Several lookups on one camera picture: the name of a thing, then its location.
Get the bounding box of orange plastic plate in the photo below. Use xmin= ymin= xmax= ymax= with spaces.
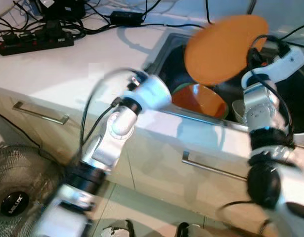
xmin=184 ymin=15 xmax=269 ymax=85

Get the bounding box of orange plastic bowl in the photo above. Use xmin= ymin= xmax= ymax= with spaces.
xmin=171 ymin=83 xmax=229 ymax=119

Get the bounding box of white ribbed bowl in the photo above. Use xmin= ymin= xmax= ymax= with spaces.
xmin=232 ymin=99 xmax=247 ymax=124

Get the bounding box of stainless steel sink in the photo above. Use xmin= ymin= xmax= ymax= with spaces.
xmin=142 ymin=30 xmax=304 ymax=136

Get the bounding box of black power adapter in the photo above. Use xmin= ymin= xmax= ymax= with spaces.
xmin=110 ymin=11 xmax=144 ymax=27

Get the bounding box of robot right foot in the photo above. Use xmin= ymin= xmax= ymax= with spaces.
xmin=175 ymin=223 xmax=204 ymax=237

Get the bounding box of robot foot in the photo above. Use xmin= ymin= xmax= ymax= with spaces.
xmin=100 ymin=221 xmax=135 ymax=237
xmin=175 ymin=223 xmax=204 ymax=237

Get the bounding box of black electronics box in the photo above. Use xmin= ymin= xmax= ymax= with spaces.
xmin=36 ymin=0 xmax=86 ymax=20

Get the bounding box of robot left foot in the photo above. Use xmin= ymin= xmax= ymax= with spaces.
xmin=100 ymin=221 xmax=135 ymax=237

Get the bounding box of black power strip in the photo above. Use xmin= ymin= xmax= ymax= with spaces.
xmin=0 ymin=30 xmax=75 ymax=56

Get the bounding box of black floor fan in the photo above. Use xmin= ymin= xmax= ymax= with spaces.
xmin=0 ymin=144 xmax=63 ymax=230

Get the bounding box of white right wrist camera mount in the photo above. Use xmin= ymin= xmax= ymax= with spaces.
xmin=241 ymin=44 xmax=304 ymax=87

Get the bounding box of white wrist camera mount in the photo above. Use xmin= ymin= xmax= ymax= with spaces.
xmin=241 ymin=44 xmax=304 ymax=87
xmin=132 ymin=74 xmax=172 ymax=112

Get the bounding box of black power cable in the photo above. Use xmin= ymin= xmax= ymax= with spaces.
xmin=142 ymin=22 xmax=204 ymax=28
xmin=205 ymin=0 xmax=212 ymax=24

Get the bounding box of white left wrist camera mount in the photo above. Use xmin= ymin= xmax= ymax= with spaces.
xmin=132 ymin=74 xmax=172 ymax=112

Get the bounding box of metal drawer handle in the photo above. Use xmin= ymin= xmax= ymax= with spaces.
xmin=181 ymin=151 xmax=249 ymax=181
xmin=12 ymin=101 xmax=70 ymax=125

